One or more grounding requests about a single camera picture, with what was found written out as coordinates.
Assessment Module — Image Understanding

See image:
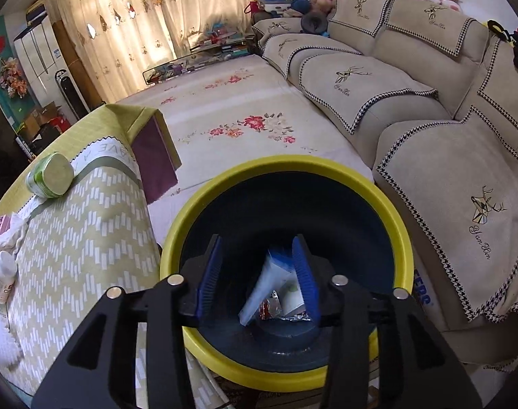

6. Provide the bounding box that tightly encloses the white blue carton box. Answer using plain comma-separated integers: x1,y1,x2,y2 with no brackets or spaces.
238,250,301,326

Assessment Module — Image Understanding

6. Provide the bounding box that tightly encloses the green white drink bottle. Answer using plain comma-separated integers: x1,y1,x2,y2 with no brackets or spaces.
25,152,74,198

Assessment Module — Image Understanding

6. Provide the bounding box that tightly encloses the white small bottle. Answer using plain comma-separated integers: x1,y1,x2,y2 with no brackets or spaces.
0,251,18,304

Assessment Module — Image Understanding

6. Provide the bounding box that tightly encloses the yellow rimmed dark trash bin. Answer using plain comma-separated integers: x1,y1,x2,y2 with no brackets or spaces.
161,155,414,392

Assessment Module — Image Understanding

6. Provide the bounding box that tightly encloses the silver foil wrapper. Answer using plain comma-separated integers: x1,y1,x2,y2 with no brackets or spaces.
259,290,312,322

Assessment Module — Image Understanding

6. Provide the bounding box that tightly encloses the beige fabric sofa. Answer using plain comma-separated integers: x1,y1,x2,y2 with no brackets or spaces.
253,0,518,371

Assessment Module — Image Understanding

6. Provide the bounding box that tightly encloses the black neck pillow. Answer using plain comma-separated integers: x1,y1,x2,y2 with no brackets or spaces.
300,10,328,35

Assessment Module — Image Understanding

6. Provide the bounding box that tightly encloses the cream patterned curtain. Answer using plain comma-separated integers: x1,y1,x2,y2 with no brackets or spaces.
42,0,252,103

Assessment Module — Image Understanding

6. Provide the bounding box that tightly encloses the artificial flower decoration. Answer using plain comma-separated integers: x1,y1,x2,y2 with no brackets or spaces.
0,57,28,99

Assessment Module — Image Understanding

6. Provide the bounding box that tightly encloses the black monkey plush toy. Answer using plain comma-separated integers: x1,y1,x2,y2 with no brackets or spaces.
487,19,518,71

